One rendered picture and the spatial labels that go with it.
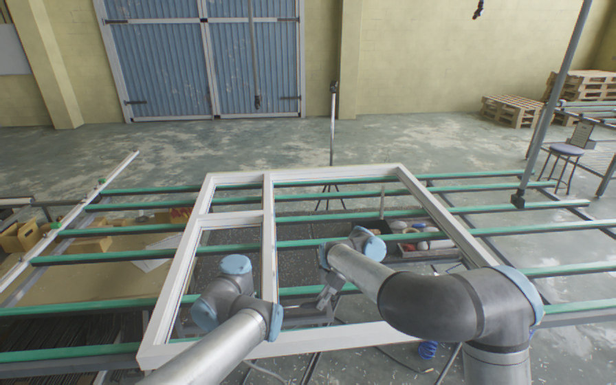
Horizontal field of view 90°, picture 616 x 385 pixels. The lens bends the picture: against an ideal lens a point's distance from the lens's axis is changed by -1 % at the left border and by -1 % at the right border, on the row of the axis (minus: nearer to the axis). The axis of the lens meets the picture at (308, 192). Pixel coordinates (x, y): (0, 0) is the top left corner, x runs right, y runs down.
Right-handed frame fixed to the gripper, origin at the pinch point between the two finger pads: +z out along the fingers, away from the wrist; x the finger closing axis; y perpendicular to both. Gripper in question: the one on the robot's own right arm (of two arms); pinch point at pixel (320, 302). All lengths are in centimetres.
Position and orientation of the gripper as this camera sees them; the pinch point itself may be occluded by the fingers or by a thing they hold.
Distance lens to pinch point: 131.1
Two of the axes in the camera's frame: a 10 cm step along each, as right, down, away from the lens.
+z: -5.5, 8.3, -0.8
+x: 1.0, -0.3, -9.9
